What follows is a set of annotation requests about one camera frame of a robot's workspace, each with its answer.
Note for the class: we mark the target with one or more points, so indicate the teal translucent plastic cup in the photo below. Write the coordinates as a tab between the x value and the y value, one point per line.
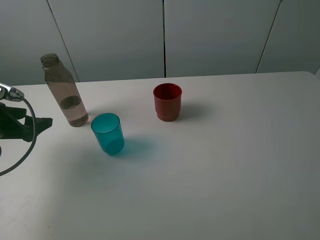
108	132

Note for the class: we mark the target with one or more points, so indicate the clear smoky plastic bottle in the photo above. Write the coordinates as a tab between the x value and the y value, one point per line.
61	83

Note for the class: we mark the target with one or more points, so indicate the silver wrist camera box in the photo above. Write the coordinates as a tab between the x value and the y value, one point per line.
10	93

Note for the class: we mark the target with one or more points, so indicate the red plastic cup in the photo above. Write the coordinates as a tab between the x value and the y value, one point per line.
167	101

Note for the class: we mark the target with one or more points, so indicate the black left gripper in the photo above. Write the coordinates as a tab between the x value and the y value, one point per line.
12	128

